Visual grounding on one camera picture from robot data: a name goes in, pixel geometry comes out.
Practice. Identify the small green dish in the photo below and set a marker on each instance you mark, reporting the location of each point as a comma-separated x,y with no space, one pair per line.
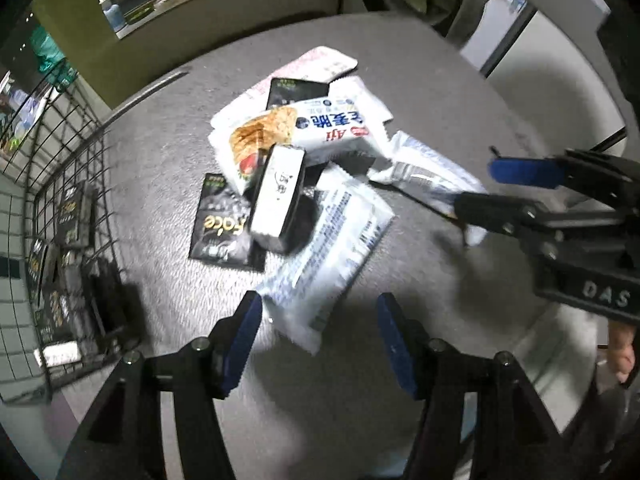
137,12

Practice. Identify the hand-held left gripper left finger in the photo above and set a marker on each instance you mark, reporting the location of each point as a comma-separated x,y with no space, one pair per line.
245,340

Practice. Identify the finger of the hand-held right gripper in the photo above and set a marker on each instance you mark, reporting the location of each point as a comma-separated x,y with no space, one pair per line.
495,210
525,170

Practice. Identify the small blue bottle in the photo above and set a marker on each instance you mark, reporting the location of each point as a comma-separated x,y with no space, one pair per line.
112,10

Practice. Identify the pile of black tissue packs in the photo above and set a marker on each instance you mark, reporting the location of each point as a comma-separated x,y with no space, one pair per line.
75,215

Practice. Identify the pink and white snack packet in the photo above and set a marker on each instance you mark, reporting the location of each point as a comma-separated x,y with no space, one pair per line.
320,62

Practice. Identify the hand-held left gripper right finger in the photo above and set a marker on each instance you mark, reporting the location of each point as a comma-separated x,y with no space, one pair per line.
395,345

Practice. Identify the teal plastic bag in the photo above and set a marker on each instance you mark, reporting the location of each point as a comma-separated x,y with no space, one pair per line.
47,55

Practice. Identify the white cracker packet blue letters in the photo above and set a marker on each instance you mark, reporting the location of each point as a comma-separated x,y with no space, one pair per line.
320,125

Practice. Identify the olive post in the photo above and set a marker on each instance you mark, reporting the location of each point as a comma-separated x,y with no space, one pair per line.
80,35

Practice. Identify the grey chair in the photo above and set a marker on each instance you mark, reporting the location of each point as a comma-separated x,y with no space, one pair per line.
560,75

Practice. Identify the white packet grey print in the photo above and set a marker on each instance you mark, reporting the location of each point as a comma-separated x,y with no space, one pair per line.
425,170

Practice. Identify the white packet blue fine print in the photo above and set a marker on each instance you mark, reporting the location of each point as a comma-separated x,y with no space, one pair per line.
340,240

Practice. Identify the person's right hand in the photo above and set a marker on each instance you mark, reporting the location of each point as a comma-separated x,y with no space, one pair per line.
620,355

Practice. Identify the black pocket tissue pack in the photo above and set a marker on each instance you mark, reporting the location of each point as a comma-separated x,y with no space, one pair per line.
297,92
222,225
277,195

